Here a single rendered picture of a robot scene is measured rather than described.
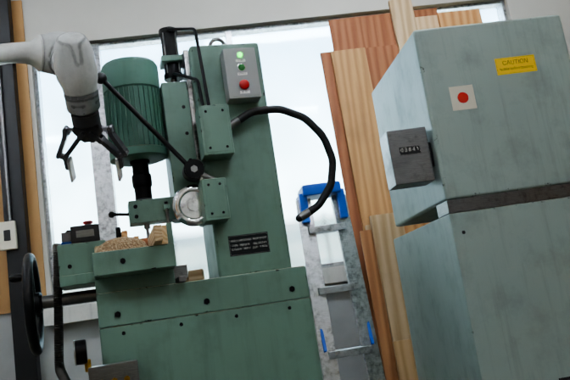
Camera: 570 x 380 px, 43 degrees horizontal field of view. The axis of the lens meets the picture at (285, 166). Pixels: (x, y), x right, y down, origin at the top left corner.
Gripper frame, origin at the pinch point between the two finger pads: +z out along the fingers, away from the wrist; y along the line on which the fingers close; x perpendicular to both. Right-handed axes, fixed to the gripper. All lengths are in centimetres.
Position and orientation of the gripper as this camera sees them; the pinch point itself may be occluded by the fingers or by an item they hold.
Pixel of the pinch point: (96, 176)
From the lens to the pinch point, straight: 211.5
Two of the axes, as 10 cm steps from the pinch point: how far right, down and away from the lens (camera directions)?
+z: 0.4, 8.8, 4.7
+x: 0.2, -4.7, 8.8
